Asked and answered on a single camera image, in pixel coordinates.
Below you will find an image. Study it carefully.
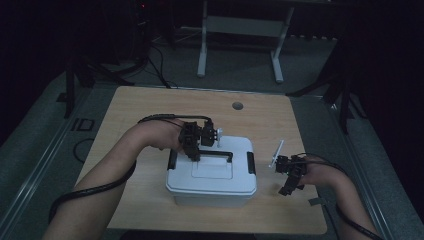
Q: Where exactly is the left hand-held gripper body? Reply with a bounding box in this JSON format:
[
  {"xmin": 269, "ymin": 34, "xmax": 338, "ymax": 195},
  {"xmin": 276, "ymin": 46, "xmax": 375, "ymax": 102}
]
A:
[{"xmin": 178, "ymin": 118, "xmax": 224, "ymax": 148}]

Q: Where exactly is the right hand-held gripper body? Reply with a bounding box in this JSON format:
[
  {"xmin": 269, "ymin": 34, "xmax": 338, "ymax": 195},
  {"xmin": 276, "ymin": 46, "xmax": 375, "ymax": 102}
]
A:
[{"xmin": 268, "ymin": 139, "xmax": 308, "ymax": 178}]

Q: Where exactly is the white lidded storage box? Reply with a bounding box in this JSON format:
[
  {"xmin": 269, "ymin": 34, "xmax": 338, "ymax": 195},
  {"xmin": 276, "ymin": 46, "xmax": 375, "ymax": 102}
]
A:
[{"xmin": 165, "ymin": 134, "xmax": 258, "ymax": 208}]

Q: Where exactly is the person's right hand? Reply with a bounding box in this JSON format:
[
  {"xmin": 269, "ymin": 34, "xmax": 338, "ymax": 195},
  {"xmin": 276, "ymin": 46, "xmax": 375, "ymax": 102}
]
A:
[{"xmin": 299, "ymin": 162, "xmax": 336, "ymax": 188}]

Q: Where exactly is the person's left hand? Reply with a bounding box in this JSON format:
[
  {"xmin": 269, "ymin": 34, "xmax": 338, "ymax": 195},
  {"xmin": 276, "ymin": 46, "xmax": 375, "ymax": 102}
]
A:
[{"xmin": 148, "ymin": 120, "xmax": 185, "ymax": 152}]

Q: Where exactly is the black tripod stand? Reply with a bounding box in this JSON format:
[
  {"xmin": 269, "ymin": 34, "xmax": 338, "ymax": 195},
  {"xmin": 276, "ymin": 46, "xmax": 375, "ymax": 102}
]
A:
[
  {"xmin": 55, "ymin": 54, "xmax": 136, "ymax": 120},
  {"xmin": 285, "ymin": 43, "xmax": 368, "ymax": 135}
]

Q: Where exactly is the dark floor outlet plate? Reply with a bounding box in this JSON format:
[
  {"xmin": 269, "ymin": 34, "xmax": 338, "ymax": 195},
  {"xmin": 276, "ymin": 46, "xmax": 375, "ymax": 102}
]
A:
[{"xmin": 70, "ymin": 117, "xmax": 96, "ymax": 132}]

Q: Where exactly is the metal floor rail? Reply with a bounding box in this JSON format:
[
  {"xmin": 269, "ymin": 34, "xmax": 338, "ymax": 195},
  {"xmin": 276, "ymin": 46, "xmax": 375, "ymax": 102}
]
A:
[
  {"xmin": 318, "ymin": 94, "xmax": 406, "ymax": 240},
  {"xmin": 0, "ymin": 87, "xmax": 88, "ymax": 234}
]

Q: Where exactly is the black floor cable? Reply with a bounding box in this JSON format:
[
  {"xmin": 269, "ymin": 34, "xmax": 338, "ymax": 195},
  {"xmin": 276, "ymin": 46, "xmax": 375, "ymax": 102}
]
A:
[{"xmin": 145, "ymin": 44, "xmax": 180, "ymax": 90}]

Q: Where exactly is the black cable loop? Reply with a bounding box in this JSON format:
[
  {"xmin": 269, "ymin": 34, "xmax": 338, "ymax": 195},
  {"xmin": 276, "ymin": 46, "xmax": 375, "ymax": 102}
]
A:
[{"xmin": 72, "ymin": 137, "xmax": 97, "ymax": 165}]

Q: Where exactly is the white metal desk frame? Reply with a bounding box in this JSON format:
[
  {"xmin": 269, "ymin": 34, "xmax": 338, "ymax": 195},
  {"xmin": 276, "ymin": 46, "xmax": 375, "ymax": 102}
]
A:
[{"xmin": 196, "ymin": 0, "xmax": 296, "ymax": 84}]

